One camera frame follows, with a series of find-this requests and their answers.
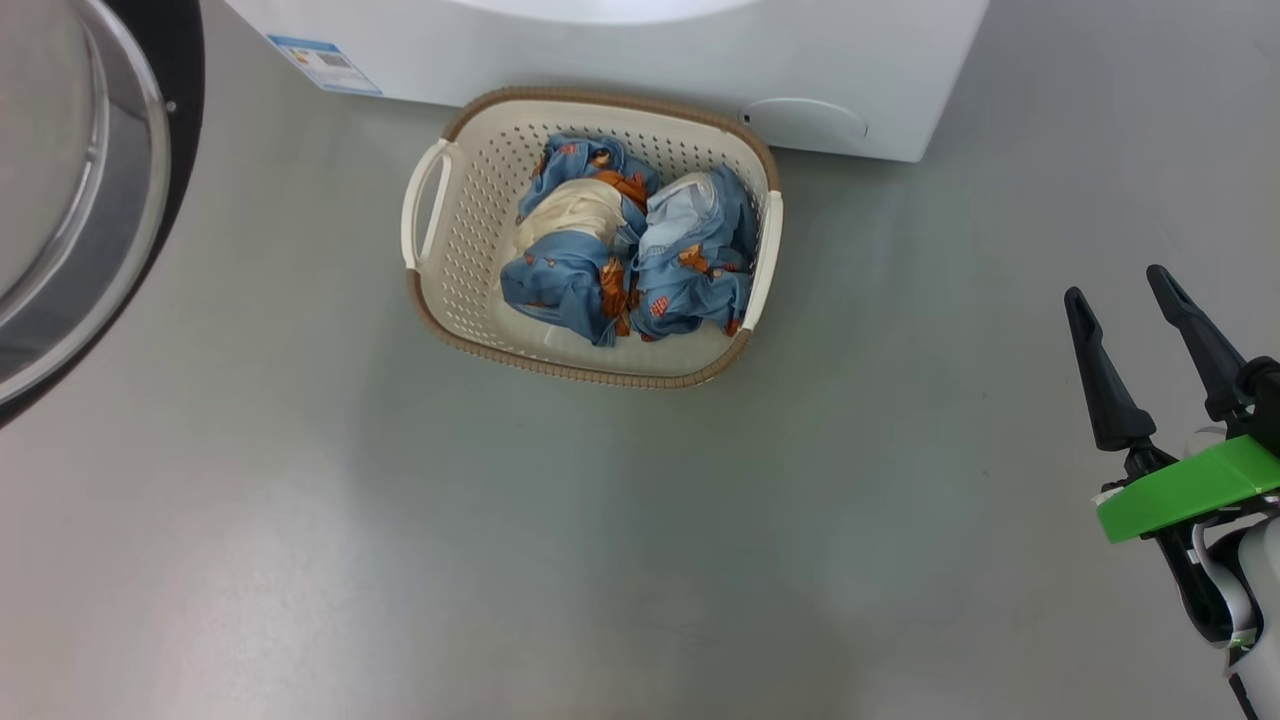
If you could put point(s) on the black round glass washer door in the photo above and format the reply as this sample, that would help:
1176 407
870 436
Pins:
185 60

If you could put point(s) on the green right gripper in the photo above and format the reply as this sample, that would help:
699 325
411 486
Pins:
1180 495

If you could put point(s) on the blue energy label sticker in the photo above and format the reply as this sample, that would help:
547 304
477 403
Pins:
325 65

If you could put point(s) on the round white filter cover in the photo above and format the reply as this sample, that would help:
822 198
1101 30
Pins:
805 120

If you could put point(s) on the blue garment with orange print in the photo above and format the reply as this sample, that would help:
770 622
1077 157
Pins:
695 260

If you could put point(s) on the cream perforated laundry basket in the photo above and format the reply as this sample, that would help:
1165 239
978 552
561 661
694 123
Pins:
470 250

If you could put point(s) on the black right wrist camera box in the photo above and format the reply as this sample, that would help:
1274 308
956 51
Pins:
1265 400

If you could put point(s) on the blue garment with cream lining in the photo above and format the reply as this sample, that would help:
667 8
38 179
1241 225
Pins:
565 280

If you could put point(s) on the white front-load washing machine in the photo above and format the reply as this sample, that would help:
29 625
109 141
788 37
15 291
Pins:
600 50

